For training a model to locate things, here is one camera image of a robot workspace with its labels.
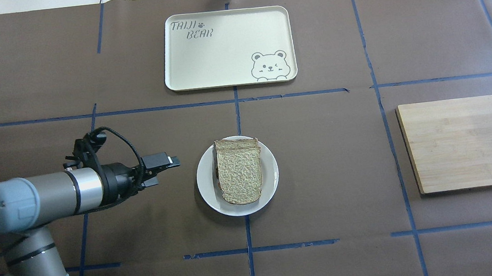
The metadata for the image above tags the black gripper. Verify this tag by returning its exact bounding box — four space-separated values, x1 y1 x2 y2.
100 152 181 206

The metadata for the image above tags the white round plate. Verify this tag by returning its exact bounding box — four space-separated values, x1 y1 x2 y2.
197 136 279 216

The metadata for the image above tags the bread slice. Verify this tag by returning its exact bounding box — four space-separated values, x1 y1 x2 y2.
214 138 261 156
216 146 263 205

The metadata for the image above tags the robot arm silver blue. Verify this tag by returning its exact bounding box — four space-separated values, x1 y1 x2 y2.
0 152 180 276

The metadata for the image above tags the cream bear tray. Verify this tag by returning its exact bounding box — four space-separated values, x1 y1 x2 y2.
164 5 299 91

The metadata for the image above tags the bamboo cutting board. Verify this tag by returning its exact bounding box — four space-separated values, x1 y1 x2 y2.
396 95 492 194

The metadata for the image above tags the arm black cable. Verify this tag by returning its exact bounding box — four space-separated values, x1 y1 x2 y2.
85 123 146 182

